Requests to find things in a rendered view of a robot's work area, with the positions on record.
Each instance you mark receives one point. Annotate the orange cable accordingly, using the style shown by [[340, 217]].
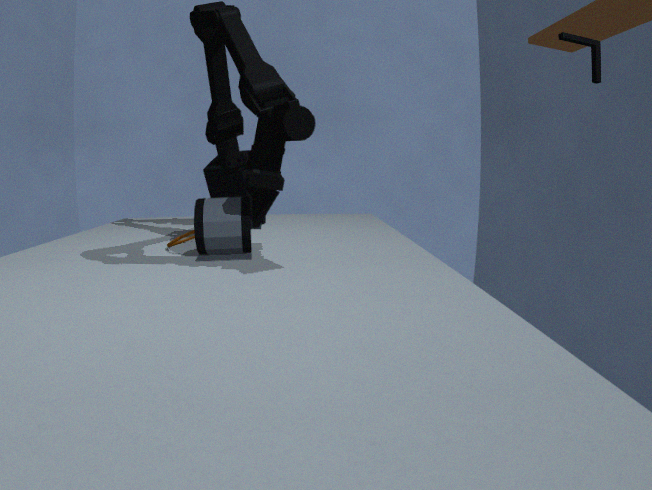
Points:
[[174, 242]]

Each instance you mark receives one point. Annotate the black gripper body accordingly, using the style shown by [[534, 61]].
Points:
[[269, 155]]

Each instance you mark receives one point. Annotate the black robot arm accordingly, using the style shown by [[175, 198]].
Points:
[[259, 83]]

